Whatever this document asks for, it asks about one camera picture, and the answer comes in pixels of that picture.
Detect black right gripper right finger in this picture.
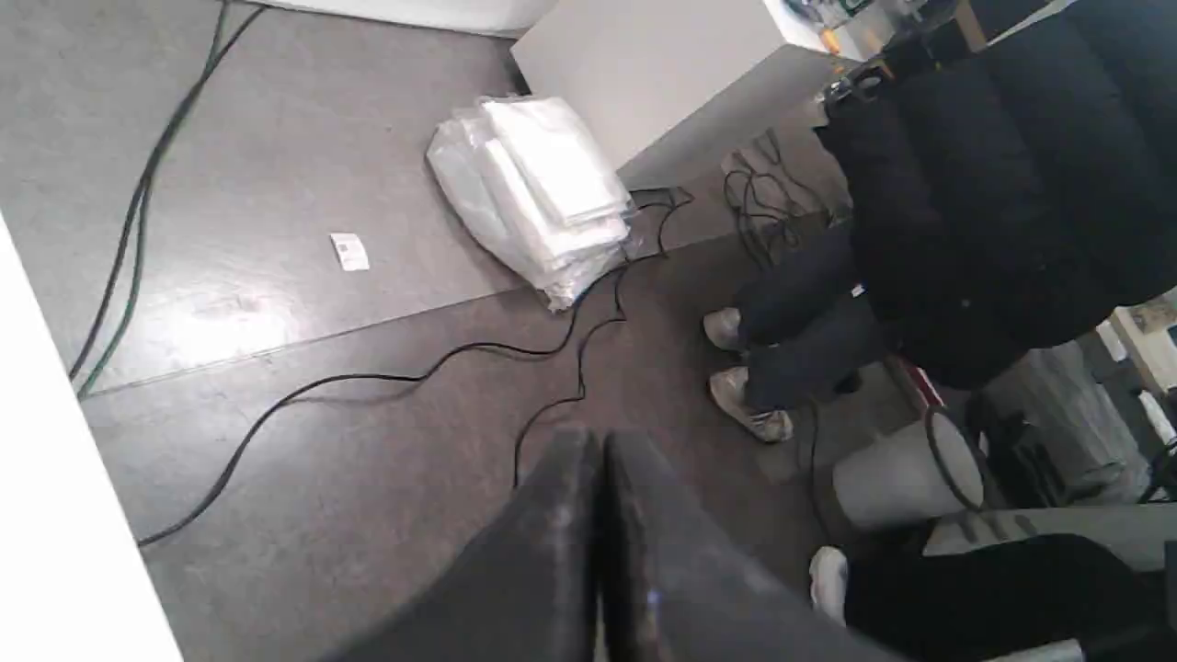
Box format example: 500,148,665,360
601,431,895,661

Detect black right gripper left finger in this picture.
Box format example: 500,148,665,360
332,430,604,661

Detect white waste bin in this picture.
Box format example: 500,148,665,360
832,409,985,531

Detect white paper label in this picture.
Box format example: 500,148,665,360
330,232,371,272

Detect stack of white plastic bags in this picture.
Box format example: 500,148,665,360
426,95,638,313

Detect person in black jacket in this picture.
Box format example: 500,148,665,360
703,1,1173,444

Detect black floor cable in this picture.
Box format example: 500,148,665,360
137,184,696,549

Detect green floor cable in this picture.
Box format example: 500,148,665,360
68,0,268,402

